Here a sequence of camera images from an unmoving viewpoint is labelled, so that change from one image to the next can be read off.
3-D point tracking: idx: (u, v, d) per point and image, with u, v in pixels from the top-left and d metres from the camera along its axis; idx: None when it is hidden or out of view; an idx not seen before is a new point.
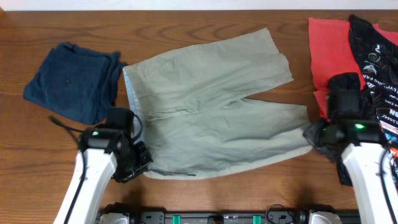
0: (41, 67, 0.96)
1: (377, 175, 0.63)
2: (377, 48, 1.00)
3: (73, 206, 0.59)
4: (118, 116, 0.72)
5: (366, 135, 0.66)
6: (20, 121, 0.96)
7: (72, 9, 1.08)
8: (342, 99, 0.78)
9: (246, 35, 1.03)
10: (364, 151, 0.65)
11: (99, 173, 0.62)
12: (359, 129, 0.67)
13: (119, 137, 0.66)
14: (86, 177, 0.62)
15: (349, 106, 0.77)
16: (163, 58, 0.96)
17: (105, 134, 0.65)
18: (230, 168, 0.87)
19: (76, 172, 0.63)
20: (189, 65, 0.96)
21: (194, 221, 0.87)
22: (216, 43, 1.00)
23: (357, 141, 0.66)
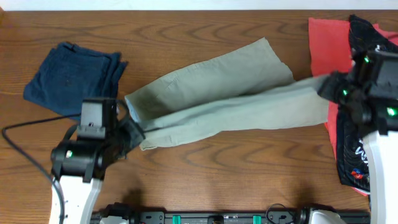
0: (41, 67, 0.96)
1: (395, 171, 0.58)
2: (377, 47, 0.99)
3: None
4: (95, 115, 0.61)
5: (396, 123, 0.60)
6: (20, 121, 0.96)
7: (72, 9, 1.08)
8: (382, 71, 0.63)
9: (246, 46, 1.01)
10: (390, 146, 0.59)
11: (81, 208, 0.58)
12: (389, 115, 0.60)
13: (99, 151, 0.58)
14: (66, 214, 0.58)
15: (387, 78, 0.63)
16: (165, 81, 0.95)
17: (82, 151, 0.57)
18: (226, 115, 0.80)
19: (55, 206, 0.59)
20: (191, 84, 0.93)
21: (194, 221, 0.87)
22: (215, 58, 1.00)
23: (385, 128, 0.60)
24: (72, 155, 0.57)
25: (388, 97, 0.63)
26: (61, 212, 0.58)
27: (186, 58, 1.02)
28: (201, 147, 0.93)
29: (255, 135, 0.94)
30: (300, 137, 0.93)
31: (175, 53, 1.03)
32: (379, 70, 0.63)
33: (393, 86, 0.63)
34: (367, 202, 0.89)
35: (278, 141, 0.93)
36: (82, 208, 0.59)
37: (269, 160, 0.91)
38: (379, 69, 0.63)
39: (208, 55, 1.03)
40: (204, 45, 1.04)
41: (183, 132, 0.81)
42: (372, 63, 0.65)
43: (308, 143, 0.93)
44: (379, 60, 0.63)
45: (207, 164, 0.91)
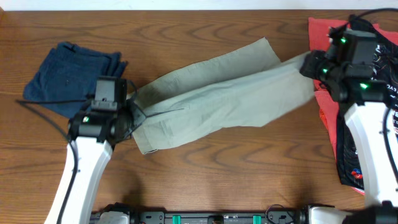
0: (41, 66, 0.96)
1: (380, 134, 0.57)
2: (377, 48, 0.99)
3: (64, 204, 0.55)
4: (109, 90, 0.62)
5: (371, 98, 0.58)
6: (20, 121, 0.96)
7: (71, 9, 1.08)
8: (357, 50, 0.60)
9: (247, 46, 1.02)
10: (369, 112, 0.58)
11: (93, 165, 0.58)
12: (363, 89, 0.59)
13: (112, 122, 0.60)
14: (79, 168, 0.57)
15: (362, 56, 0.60)
16: (166, 81, 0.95)
17: (96, 120, 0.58)
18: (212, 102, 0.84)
19: (68, 165, 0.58)
20: (191, 83, 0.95)
21: (194, 221, 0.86)
22: (215, 58, 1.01)
23: (360, 101, 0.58)
24: (86, 123, 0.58)
25: (365, 73, 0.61)
26: (74, 167, 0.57)
27: (185, 58, 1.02)
28: (201, 147, 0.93)
29: (255, 135, 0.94)
30: (300, 137, 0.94)
31: (175, 53, 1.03)
32: (353, 48, 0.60)
33: (368, 65, 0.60)
34: None
35: (278, 142, 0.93)
36: (95, 165, 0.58)
37: (269, 160, 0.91)
38: (354, 50, 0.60)
39: (208, 55, 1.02)
40: (204, 45, 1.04)
41: (178, 121, 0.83)
42: (347, 43, 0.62)
43: (308, 143, 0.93)
44: (353, 41, 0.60)
45: (207, 164, 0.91)
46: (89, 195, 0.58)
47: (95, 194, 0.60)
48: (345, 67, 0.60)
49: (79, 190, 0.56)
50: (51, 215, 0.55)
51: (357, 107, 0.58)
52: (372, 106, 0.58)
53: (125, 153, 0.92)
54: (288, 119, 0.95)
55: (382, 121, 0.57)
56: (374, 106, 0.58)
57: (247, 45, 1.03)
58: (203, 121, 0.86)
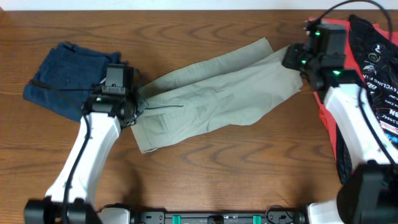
0: (41, 66, 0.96)
1: (356, 107, 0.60)
2: (377, 48, 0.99)
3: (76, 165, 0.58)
4: (118, 76, 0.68)
5: (344, 82, 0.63)
6: (19, 121, 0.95)
7: (71, 9, 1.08)
8: (331, 43, 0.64)
9: (247, 46, 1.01)
10: (344, 92, 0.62)
11: (104, 134, 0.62)
12: (336, 76, 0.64)
13: (122, 104, 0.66)
14: (92, 136, 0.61)
15: (336, 48, 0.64)
16: (166, 81, 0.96)
17: (107, 101, 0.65)
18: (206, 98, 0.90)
19: (81, 133, 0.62)
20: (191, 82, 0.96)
21: (194, 221, 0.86)
22: (215, 58, 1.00)
23: (333, 86, 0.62)
24: (99, 103, 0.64)
25: (339, 63, 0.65)
26: (86, 134, 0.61)
27: (185, 57, 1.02)
28: (201, 147, 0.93)
29: (255, 135, 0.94)
30: (300, 137, 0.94)
31: (175, 53, 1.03)
32: (326, 41, 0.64)
33: (341, 54, 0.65)
34: None
35: (278, 142, 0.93)
36: (106, 134, 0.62)
37: (269, 160, 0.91)
38: (327, 42, 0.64)
39: (208, 55, 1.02)
40: (204, 45, 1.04)
41: (175, 111, 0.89)
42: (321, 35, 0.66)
43: (308, 143, 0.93)
44: (326, 33, 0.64)
45: (207, 164, 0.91)
46: (99, 163, 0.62)
47: (102, 165, 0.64)
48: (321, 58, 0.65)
49: (90, 154, 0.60)
50: (63, 175, 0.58)
51: (333, 90, 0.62)
52: (346, 88, 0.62)
53: (125, 153, 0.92)
54: (288, 120, 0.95)
55: (356, 96, 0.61)
56: (346, 88, 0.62)
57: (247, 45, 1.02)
58: (197, 111, 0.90)
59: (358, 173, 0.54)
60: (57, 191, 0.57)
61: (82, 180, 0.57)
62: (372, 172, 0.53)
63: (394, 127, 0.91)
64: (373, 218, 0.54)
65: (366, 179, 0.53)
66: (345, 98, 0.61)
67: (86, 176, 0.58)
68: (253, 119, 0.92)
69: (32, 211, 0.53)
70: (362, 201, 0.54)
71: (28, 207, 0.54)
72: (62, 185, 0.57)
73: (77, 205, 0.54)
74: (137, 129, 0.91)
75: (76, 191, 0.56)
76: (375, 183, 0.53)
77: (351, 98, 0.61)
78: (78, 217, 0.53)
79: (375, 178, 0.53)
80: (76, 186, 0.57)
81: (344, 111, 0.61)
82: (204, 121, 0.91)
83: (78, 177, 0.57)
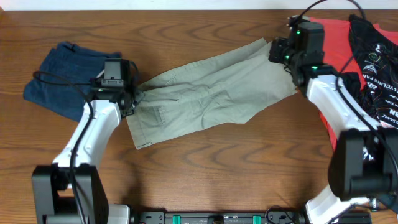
0: (41, 66, 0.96)
1: (334, 91, 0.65)
2: (377, 47, 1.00)
3: (81, 138, 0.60)
4: (115, 70, 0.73)
5: (323, 74, 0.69)
6: (19, 121, 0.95)
7: (71, 9, 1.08)
8: (310, 41, 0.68)
9: (245, 46, 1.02)
10: (323, 80, 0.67)
11: (107, 115, 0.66)
12: (314, 70, 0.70)
13: (121, 95, 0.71)
14: (95, 117, 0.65)
15: (316, 47, 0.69)
16: (163, 80, 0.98)
17: (107, 92, 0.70)
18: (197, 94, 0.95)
19: (84, 116, 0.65)
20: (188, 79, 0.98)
21: (194, 221, 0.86)
22: (212, 57, 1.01)
23: (313, 78, 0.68)
24: (99, 93, 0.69)
25: (318, 58, 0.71)
26: (90, 114, 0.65)
27: (185, 57, 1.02)
28: (201, 147, 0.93)
29: (255, 135, 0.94)
30: (300, 137, 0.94)
31: (175, 53, 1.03)
32: (306, 40, 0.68)
33: (321, 53, 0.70)
34: (367, 203, 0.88)
35: (278, 141, 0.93)
36: (108, 115, 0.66)
37: (269, 160, 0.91)
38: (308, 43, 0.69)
39: (208, 55, 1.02)
40: (204, 45, 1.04)
41: (170, 104, 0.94)
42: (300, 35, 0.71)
43: (308, 143, 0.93)
44: (305, 33, 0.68)
45: (207, 164, 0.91)
46: (101, 140, 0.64)
47: (104, 145, 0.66)
48: (302, 57, 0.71)
49: (94, 129, 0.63)
50: (68, 146, 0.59)
51: (312, 81, 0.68)
52: (323, 78, 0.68)
53: (125, 153, 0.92)
54: (288, 120, 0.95)
55: (333, 83, 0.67)
56: (325, 77, 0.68)
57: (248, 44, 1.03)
58: (191, 105, 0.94)
59: (341, 141, 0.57)
60: (63, 158, 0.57)
61: (87, 148, 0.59)
62: (355, 137, 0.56)
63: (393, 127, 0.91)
64: (362, 186, 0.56)
65: (349, 144, 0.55)
66: (321, 83, 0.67)
67: (90, 144, 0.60)
68: (248, 115, 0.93)
69: (39, 175, 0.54)
70: (349, 168, 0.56)
71: (35, 173, 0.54)
72: (67, 155, 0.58)
73: (82, 168, 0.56)
74: (133, 127, 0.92)
75: (81, 157, 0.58)
76: (359, 147, 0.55)
77: (328, 83, 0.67)
78: (83, 178, 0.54)
79: (357, 142, 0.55)
80: (81, 154, 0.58)
81: (323, 93, 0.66)
82: (198, 116, 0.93)
83: (82, 146, 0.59)
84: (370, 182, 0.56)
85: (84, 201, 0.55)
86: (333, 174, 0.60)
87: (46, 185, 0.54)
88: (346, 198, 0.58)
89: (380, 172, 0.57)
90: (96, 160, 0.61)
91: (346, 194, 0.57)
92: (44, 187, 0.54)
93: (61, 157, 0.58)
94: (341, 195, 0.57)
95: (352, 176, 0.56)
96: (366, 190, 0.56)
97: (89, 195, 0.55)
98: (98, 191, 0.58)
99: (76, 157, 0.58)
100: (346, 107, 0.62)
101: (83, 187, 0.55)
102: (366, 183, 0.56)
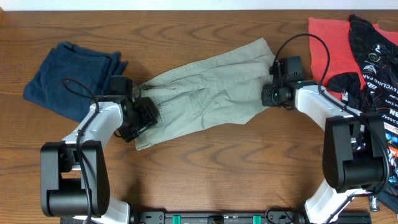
0: (41, 67, 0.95)
1: (318, 95, 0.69)
2: (377, 48, 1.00)
3: (87, 124, 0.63)
4: (120, 84, 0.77)
5: (307, 83, 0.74)
6: (20, 121, 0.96)
7: (72, 9, 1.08)
8: (290, 65, 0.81)
9: (244, 46, 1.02)
10: (308, 88, 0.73)
11: (111, 111, 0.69)
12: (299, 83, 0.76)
13: (124, 101, 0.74)
14: (101, 111, 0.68)
15: (296, 70, 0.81)
16: (163, 80, 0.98)
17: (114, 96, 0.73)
18: (196, 94, 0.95)
19: (90, 111, 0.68)
20: (188, 78, 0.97)
21: (194, 221, 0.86)
22: (212, 57, 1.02)
23: (299, 88, 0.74)
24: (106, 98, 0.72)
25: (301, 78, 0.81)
26: (96, 109, 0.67)
27: (185, 58, 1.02)
28: (201, 147, 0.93)
29: (255, 135, 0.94)
30: (300, 137, 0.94)
31: (175, 53, 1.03)
32: (286, 64, 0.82)
33: (300, 74, 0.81)
34: (367, 202, 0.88)
35: (278, 141, 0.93)
36: (112, 112, 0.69)
37: (269, 160, 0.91)
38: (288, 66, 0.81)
39: (208, 55, 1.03)
40: (204, 45, 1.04)
41: (171, 105, 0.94)
42: (281, 65, 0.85)
43: (308, 143, 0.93)
44: (285, 60, 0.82)
45: (207, 164, 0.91)
46: (106, 129, 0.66)
47: (108, 137, 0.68)
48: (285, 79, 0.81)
49: (99, 119, 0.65)
50: (75, 129, 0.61)
51: (298, 91, 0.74)
52: (309, 88, 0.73)
53: (125, 153, 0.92)
54: (288, 119, 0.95)
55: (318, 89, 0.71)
56: (309, 86, 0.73)
57: (245, 45, 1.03)
58: (192, 106, 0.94)
59: (329, 130, 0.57)
60: (70, 137, 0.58)
61: (93, 130, 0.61)
62: (339, 123, 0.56)
63: (393, 127, 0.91)
64: (356, 173, 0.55)
65: (336, 130, 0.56)
66: (306, 91, 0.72)
67: (96, 128, 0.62)
68: (248, 116, 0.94)
69: (48, 150, 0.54)
70: (338, 154, 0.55)
71: (43, 149, 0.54)
72: (74, 134, 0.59)
73: (87, 143, 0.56)
74: None
75: (87, 137, 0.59)
76: (348, 132, 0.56)
77: (313, 90, 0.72)
78: (88, 151, 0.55)
79: (343, 129, 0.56)
80: (88, 134, 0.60)
81: (308, 99, 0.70)
82: (198, 116, 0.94)
83: (88, 129, 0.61)
84: (364, 170, 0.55)
85: (89, 173, 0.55)
86: (326, 165, 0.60)
87: (53, 160, 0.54)
88: (341, 189, 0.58)
89: (372, 157, 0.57)
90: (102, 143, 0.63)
91: (341, 183, 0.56)
92: (50, 163, 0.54)
93: (68, 136, 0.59)
94: (336, 185, 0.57)
95: (343, 162, 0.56)
96: (362, 179, 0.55)
97: (94, 168, 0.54)
98: (101, 170, 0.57)
99: (83, 137, 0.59)
100: (329, 105, 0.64)
101: (89, 160, 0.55)
102: (360, 169, 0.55)
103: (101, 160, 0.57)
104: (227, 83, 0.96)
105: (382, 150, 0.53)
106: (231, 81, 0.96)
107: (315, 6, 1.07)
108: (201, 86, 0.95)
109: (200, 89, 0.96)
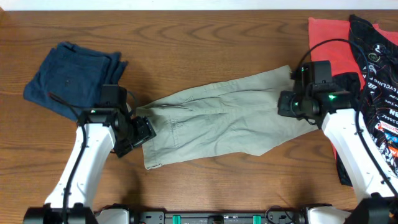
0: (41, 66, 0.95)
1: (355, 135, 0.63)
2: (377, 48, 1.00)
3: (75, 173, 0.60)
4: (112, 95, 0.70)
5: (339, 106, 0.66)
6: (20, 121, 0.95)
7: (71, 9, 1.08)
8: (316, 72, 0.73)
9: (267, 73, 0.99)
10: (341, 118, 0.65)
11: (99, 143, 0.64)
12: (331, 101, 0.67)
13: (115, 115, 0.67)
14: (88, 145, 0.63)
15: (324, 78, 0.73)
16: (181, 98, 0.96)
17: (102, 113, 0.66)
18: (212, 119, 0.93)
19: (77, 144, 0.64)
20: (205, 100, 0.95)
21: (194, 221, 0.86)
22: (234, 79, 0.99)
23: (330, 113, 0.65)
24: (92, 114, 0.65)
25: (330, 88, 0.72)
26: (83, 144, 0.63)
27: (186, 58, 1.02)
28: None
29: None
30: (300, 137, 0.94)
31: (175, 53, 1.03)
32: (312, 71, 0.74)
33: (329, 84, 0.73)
34: None
35: None
36: (101, 142, 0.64)
37: (269, 161, 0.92)
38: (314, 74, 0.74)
39: (208, 55, 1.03)
40: (204, 45, 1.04)
41: (186, 126, 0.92)
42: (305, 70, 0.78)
43: (308, 143, 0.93)
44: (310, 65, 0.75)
45: (207, 164, 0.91)
46: (95, 172, 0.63)
47: (99, 177, 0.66)
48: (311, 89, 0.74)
49: (88, 163, 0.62)
50: (63, 183, 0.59)
51: (329, 116, 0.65)
52: (342, 116, 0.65)
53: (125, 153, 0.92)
54: None
55: (354, 122, 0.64)
56: (343, 112, 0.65)
57: (268, 71, 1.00)
58: (208, 130, 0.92)
59: (363, 213, 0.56)
60: (55, 198, 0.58)
61: (81, 185, 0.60)
62: (376, 209, 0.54)
63: (394, 127, 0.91)
64: None
65: (372, 216, 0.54)
66: (341, 122, 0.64)
67: (84, 181, 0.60)
68: (264, 148, 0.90)
69: (32, 218, 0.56)
70: None
71: (27, 218, 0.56)
72: (61, 192, 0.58)
73: (74, 210, 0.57)
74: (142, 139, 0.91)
75: (76, 196, 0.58)
76: (382, 218, 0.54)
77: (348, 124, 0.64)
78: (75, 219, 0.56)
79: (380, 214, 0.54)
80: (76, 191, 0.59)
81: (342, 138, 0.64)
82: (211, 142, 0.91)
83: (77, 183, 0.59)
84: None
85: None
86: None
87: None
88: None
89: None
90: (91, 194, 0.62)
91: None
92: None
93: (54, 196, 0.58)
94: None
95: None
96: None
97: None
98: None
99: (69, 196, 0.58)
100: (368, 162, 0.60)
101: None
102: None
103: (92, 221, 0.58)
104: (245, 111, 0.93)
105: None
106: (250, 109, 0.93)
107: (315, 6, 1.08)
108: (219, 110, 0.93)
109: (217, 114, 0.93)
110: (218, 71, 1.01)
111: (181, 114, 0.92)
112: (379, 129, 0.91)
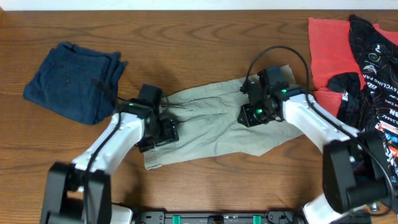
0: (41, 66, 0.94)
1: (308, 109, 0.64)
2: (377, 48, 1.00)
3: (103, 145, 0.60)
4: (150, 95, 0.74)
5: (292, 94, 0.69)
6: (20, 121, 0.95)
7: (71, 9, 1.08)
8: (269, 76, 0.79)
9: None
10: (295, 100, 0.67)
11: (132, 129, 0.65)
12: (284, 93, 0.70)
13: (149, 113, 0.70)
14: (120, 128, 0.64)
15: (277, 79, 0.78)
16: (181, 98, 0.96)
17: (138, 107, 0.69)
18: (212, 119, 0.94)
19: (112, 124, 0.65)
20: (206, 100, 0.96)
21: (194, 221, 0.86)
22: (234, 80, 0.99)
23: (285, 101, 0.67)
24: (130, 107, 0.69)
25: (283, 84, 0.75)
26: (116, 125, 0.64)
27: (186, 58, 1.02)
28: None
29: None
30: (300, 137, 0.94)
31: (175, 53, 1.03)
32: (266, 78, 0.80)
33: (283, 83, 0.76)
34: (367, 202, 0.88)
35: None
36: (132, 129, 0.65)
37: (269, 160, 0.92)
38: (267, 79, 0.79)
39: (208, 55, 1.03)
40: (204, 45, 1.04)
41: (186, 127, 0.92)
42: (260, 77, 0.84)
43: (308, 143, 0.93)
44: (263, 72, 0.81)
45: (207, 164, 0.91)
46: (121, 152, 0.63)
47: (122, 159, 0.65)
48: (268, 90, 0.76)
49: (115, 139, 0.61)
50: (90, 151, 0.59)
51: (286, 103, 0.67)
52: (295, 99, 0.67)
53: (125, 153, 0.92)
54: None
55: (305, 101, 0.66)
56: (296, 97, 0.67)
57: None
58: (208, 129, 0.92)
59: (327, 157, 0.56)
60: (82, 160, 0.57)
61: (107, 156, 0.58)
62: (338, 150, 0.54)
63: (393, 127, 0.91)
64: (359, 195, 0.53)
65: (335, 157, 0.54)
66: (295, 103, 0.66)
67: (110, 153, 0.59)
68: (264, 147, 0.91)
69: (57, 172, 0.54)
70: (340, 180, 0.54)
71: (53, 169, 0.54)
72: (87, 158, 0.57)
73: (96, 174, 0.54)
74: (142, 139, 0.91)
75: (99, 163, 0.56)
76: (346, 159, 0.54)
77: (300, 102, 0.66)
78: (95, 183, 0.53)
79: (342, 155, 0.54)
80: (101, 159, 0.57)
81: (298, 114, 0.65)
82: (211, 141, 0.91)
83: (102, 153, 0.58)
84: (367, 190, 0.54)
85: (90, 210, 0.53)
86: (328, 190, 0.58)
87: (59, 183, 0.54)
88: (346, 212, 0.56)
89: (374, 177, 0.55)
90: (112, 171, 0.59)
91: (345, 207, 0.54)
92: (55, 184, 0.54)
93: (80, 158, 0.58)
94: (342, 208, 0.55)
95: (346, 188, 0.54)
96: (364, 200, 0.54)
97: (97, 203, 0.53)
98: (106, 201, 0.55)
99: (94, 162, 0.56)
100: (323, 122, 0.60)
101: (94, 193, 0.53)
102: (362, 191, 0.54)
103: (107, 195, 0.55)
104: None
105: (382, 169, 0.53)
106: None
107: (316, 6, 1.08)
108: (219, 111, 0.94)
109: (217, 114, 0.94)
110: (219, 70, 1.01)
111: (181, 114, 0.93)
112: (379, 129, 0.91)
